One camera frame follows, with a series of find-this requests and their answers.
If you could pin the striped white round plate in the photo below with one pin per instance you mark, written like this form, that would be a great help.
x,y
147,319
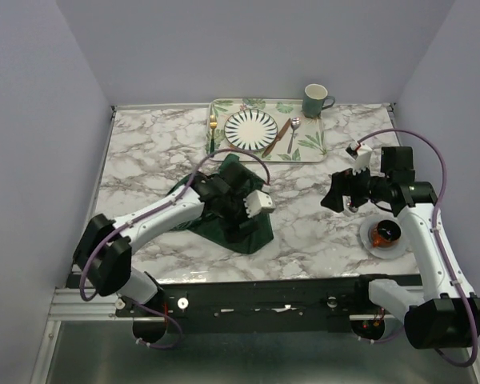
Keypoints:
x,y
250,130

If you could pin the white saucer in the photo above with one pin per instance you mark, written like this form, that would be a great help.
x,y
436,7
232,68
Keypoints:
x,y
390,253

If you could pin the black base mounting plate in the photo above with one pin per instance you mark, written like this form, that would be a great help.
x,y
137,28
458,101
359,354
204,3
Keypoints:
x,y
296,305

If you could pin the aluminium frame rail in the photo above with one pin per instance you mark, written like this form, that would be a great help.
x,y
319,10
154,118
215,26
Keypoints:
x,y
67,306

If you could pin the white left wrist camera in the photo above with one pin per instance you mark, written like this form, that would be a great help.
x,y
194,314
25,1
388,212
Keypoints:
x,y
258,202

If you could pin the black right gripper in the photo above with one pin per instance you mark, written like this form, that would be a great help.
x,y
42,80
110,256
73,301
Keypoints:
x,y
344,181

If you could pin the gold fork green handle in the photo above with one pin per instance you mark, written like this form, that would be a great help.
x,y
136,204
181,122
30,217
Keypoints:
x,y
213,126

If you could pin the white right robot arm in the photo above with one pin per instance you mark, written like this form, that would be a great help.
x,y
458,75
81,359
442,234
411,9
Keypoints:
x,y
448,314

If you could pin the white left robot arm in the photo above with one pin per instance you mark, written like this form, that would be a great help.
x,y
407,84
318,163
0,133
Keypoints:
x,y
105,250

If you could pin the leaf-patterned serving tray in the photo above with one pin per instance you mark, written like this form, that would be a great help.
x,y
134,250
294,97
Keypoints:
x,y
309,144

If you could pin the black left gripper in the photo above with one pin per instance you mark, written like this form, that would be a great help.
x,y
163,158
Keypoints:
x,y
242,233

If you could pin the green ceramic mug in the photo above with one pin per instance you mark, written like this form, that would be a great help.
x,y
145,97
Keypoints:
x,y
316,98

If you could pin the dark green cloth napkin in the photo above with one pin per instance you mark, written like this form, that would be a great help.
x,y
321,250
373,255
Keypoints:
x,y
256,236

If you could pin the silver spoon on tray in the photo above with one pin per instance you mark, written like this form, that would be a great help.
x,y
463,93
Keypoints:
x,y
294,124

